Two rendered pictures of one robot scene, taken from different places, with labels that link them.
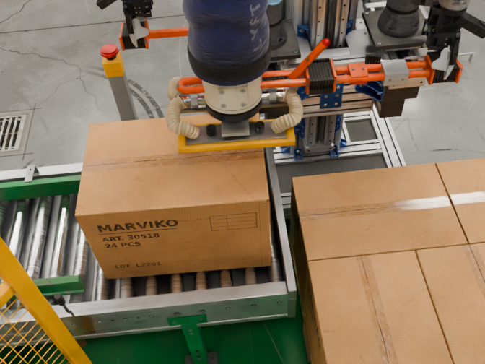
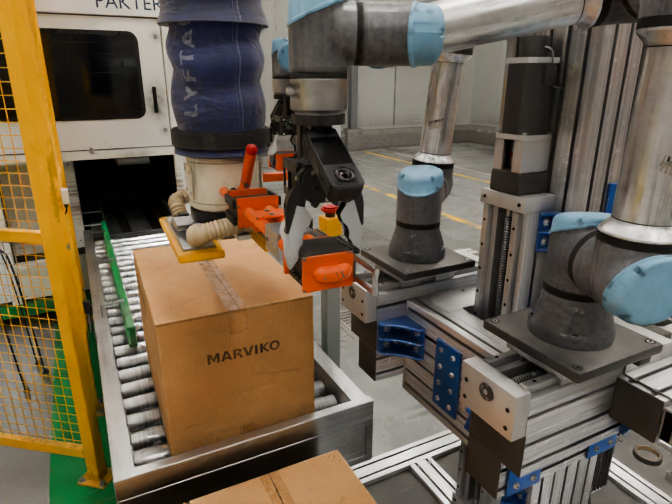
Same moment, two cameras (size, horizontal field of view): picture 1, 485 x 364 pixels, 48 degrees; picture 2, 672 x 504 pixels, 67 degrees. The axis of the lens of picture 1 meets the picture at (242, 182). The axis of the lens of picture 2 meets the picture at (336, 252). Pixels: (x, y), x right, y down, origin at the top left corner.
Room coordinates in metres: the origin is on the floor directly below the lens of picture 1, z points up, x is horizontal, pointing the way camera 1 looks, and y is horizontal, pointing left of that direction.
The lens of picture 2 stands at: (0.92, -1.22, 1.49)
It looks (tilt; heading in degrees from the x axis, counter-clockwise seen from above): 19 degrees down; 65
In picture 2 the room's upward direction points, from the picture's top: straight up
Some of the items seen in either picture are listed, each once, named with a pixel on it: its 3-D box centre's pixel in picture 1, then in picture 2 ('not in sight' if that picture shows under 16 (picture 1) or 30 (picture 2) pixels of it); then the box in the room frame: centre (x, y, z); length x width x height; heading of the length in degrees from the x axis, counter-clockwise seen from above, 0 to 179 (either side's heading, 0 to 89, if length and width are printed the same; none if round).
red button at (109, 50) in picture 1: (110, 53); (330, 211); (1.69, 0.46, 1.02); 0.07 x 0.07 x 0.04
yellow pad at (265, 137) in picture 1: (235, 131); (188, 229); (1.10, 0.01, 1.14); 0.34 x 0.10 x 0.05; 89
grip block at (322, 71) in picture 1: (319, 76); (252, 207); (1.20, -0.24, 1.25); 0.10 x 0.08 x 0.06; 179
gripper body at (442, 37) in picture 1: (444, 24); (316, 158); (1.20, -0.57, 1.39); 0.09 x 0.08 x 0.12; 88
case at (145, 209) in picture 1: (181, 196); (217, 329); (1.19, 0.22, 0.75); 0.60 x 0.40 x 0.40; 90
